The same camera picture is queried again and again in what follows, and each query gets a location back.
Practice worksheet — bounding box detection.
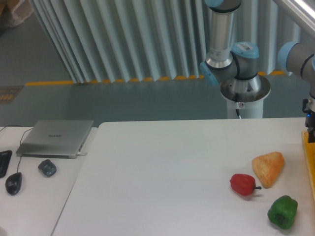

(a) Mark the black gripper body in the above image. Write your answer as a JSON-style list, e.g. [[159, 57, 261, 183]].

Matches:
[[302, 98, 315, 133]]

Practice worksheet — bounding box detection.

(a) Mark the black computer mouse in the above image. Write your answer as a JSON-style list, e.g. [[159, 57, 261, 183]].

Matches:
[[5, 172, 23, 196]]

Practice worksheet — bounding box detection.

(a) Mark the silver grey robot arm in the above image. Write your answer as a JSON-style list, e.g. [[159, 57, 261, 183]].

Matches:
[[200, 0, 315, 143]]

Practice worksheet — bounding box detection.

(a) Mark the green bell pepper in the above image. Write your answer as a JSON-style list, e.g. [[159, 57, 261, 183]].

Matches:
[[267, 195, 298, 230]]

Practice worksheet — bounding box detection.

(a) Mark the red bell pepper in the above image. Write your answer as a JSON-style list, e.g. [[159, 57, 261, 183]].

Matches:
[[230, 174, 262, 196]]

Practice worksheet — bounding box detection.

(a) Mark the yellow woven basket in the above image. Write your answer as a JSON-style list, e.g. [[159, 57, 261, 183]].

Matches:
[[301, 130, 315, 199]]

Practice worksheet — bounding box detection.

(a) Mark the orange bread wedge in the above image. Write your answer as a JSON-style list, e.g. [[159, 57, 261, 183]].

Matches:
[[252, 151, 284, 188]]

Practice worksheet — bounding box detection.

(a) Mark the white corrugated partition screen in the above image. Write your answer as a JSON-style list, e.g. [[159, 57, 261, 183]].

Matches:
[[30, 0, 315, 83]]

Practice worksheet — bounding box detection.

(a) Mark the silver closed laptop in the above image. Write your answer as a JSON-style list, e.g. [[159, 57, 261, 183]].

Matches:
[[16, 120, 94, 158]]

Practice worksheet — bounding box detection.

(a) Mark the dark earbuds case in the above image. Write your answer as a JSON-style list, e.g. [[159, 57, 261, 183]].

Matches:
[[38, 159, 57, 177]]

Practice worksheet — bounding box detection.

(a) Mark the black keyboard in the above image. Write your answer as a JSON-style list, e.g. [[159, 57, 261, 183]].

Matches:
[[0, 150, 12, 178]]

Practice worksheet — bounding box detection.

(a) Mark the cardboard box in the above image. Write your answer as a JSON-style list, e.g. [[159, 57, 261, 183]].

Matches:
[[0, 0, 33, 30]]

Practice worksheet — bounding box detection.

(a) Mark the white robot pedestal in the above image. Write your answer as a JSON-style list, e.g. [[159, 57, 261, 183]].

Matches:
[[220, 75, 271, 119]]

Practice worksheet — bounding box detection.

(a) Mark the black mouse cable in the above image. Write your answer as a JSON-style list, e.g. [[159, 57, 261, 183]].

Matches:
[[0, 124, 35, 174]]

